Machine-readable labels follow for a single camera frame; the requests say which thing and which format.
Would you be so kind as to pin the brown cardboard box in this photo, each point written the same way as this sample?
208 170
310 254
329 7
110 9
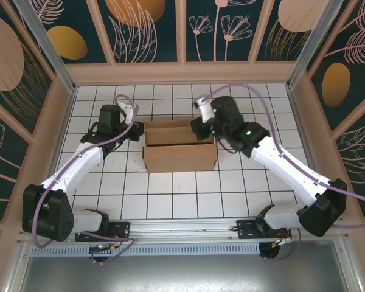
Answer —
179 158

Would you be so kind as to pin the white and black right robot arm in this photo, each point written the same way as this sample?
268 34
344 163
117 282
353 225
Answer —
286 170

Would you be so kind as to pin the grey metal sheet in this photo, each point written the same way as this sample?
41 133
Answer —
182 273

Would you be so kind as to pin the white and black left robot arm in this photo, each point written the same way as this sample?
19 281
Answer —
73 164

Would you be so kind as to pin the aluminium table edge rail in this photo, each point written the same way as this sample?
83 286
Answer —
182 228

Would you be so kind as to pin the aluminium frame post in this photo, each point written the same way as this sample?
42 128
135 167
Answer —
316 42
45 45

